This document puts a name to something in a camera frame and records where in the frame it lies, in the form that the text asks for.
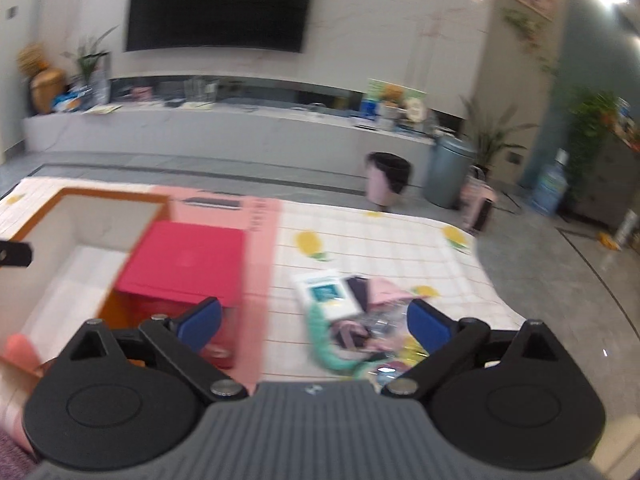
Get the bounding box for blue water jug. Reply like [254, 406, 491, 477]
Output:
[530, 149, 572, 217]

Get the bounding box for dark navy cloth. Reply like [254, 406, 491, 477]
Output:
[346, 275, 374, 314]

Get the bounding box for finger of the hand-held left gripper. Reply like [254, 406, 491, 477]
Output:
[0, 240, 34, 269]

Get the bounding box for blue snack bags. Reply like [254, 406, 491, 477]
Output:
[52, 85, 97, 114]

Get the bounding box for bushy green plant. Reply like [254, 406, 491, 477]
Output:
[565, 87, 622, 197]

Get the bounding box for pink stool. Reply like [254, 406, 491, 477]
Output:
[460, 167, 499, 234]

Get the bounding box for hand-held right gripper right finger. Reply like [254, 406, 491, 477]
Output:
[380, 297, 571, 403]

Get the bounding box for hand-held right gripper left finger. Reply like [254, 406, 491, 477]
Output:
[57, 296, 248, 401]

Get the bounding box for grey trash can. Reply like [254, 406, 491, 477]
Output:
[425, 135, 479, 210]

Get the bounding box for brown round vase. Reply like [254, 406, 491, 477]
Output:
[30, 70, 67, 115]

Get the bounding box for grey marble television console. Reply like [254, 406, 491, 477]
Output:
[22, 77, 468, 162]

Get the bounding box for lemon print grid blanket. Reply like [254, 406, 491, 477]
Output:
[0, 177, 526, 480]

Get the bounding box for orange rimmed storage box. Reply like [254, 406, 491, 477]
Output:
[0, 187, 173, 376]

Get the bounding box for white packet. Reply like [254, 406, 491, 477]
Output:
[292, 270, 359, 322]

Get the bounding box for hanging green vine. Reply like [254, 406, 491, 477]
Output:
[502, 7, 559, 74]

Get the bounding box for green plant in glass vase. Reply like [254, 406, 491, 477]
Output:
[61, 25, 120, 97]

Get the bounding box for teal plush toy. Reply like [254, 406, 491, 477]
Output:
[305, 305, 396, 380]

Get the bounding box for white bottle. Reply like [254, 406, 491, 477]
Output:
[615, 210, 640, 252]

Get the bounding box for dried yellow flowers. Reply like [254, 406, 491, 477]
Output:
[17, 42, 49, 77]

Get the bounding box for red box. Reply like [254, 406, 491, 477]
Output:
[115, 221, 247, 368]

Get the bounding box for pink box lid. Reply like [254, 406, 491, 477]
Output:
[0, 185, 283, 461]

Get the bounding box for clear plastic packet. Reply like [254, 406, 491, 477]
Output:
[357, 304, 412, 348]

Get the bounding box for long leaf potted plant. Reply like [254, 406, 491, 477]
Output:
[460, 95, 532, 182]

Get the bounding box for black wall television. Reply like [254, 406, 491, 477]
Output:
[125, 0, 319, 54]

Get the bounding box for grey cabinet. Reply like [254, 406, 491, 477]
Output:
[575, 130, 640, 222]

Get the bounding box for pink cloth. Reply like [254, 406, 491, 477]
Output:
[367, 277, 414, 309]

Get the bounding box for green yellow printed box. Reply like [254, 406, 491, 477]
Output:
[367, 78, 427, 112]

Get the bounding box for pink trash bin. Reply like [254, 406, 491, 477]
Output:
[365, 151, 414, 207]

